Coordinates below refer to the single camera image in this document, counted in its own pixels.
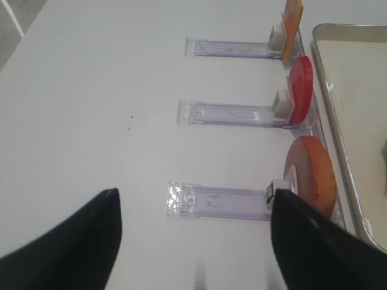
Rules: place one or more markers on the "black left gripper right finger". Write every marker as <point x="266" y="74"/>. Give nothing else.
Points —
<point x="314" y="253"/>

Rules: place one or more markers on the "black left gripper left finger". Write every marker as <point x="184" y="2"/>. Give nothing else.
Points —
<point x="79" y="253"/>

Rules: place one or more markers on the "clear holder under tomato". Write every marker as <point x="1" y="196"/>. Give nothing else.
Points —
<point x="276" y="115"/>

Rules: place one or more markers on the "upright red tomato slice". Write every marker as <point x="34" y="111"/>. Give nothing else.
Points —
<point x="301" y="85"/>

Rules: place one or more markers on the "clear holder under cheese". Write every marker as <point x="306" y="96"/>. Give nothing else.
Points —
<point x="211" y="48"/>

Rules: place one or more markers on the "upright orange cheese slice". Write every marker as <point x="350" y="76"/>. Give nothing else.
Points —
<point x="291" y="17"/>

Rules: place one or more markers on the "upright bun half left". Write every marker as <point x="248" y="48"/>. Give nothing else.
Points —
<point x="315" y="175"/>

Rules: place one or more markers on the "clear holder under left bun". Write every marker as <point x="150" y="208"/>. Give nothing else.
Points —
<point x="195" y="201"/>

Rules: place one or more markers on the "white metal serving tray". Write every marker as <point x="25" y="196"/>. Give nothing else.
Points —
<point x="350" y="62"/>

